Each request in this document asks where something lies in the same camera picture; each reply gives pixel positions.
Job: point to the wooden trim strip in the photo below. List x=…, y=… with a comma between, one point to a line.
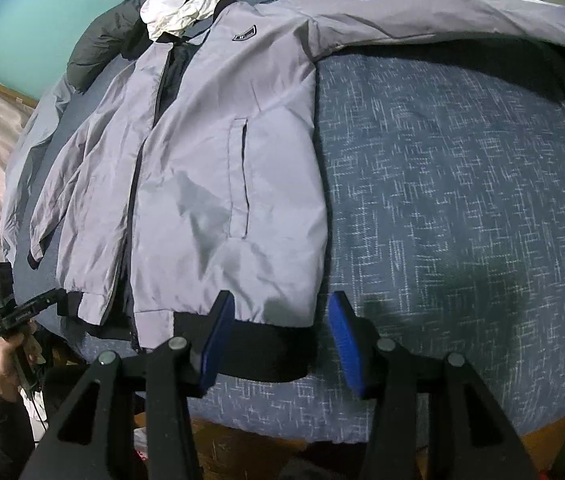
x=2, y=89

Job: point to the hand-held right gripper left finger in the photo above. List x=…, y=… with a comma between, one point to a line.
x=217, y=340

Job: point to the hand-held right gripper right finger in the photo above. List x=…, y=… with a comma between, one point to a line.
x=347, y=345

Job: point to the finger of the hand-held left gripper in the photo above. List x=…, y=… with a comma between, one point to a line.
x=52, y=297

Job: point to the light grey cloth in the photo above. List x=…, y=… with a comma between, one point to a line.
x=32, y=130

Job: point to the grey jacket with black hem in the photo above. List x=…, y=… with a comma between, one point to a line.
x=202, y=160

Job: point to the person's left hand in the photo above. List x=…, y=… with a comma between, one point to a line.
x=5, y=365

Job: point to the dark grey quilt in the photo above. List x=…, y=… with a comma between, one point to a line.
x=107, y=35

